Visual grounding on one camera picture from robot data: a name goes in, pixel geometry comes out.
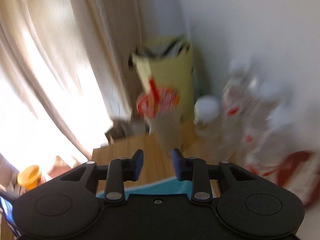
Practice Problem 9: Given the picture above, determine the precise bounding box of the teal microfiber towel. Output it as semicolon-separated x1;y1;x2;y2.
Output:
96;177;193;199

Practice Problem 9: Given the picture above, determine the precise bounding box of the small white cap bottle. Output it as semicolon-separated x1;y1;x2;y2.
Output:
194;95;220;137

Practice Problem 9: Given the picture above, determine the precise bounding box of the milk tea plastic cup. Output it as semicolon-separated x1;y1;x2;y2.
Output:
137;76;182;154

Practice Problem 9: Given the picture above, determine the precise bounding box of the clear water bottle red label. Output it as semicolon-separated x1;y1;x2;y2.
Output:
220;60;260;161

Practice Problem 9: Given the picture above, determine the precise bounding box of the yellow bowl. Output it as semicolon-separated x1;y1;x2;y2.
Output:
17;165;41;191

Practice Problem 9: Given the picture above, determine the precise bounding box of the white patterned canister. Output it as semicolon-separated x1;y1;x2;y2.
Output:
245;151;319;209

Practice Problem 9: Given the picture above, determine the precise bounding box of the yellow paper bag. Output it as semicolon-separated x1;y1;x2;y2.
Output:
129;36;195;121

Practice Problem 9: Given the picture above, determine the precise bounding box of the beige curtain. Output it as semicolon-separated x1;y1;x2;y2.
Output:
1;0;143;171

